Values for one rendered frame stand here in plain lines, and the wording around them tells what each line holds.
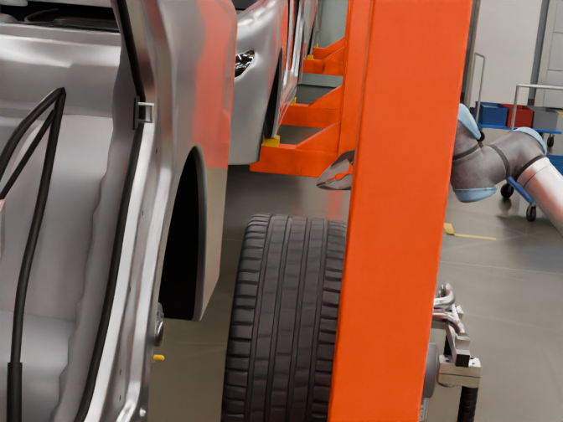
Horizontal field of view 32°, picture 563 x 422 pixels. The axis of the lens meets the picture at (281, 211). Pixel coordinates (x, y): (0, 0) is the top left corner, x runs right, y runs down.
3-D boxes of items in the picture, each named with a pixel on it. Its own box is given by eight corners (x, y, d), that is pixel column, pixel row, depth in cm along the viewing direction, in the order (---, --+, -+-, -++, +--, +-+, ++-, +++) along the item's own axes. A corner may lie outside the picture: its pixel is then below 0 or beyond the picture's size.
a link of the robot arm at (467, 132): (485, 143, 217) (468, 101, 216) (432, 165, 219) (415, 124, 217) (479, 136, 227) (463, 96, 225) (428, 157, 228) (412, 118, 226)
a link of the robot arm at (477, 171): (513, 186, 223) (493, 136, 221) (473, 208, 219) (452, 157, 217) (490, 186, 232) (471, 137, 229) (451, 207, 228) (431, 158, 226)
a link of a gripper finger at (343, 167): (317, 182, 229) (353, 166, 228) (316, 186, 224) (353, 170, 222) (312, 169, 229) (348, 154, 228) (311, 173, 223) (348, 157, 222)
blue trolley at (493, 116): (462, 132, 1173) (472, 51, 1150) (545, 139, 1176) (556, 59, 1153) (471, 141, 1114) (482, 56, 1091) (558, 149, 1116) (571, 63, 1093)
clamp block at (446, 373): (434, 374, 215) (437, 352, 214) (476, 378, 215) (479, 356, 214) (436, 383, 210) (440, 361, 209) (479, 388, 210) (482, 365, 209)
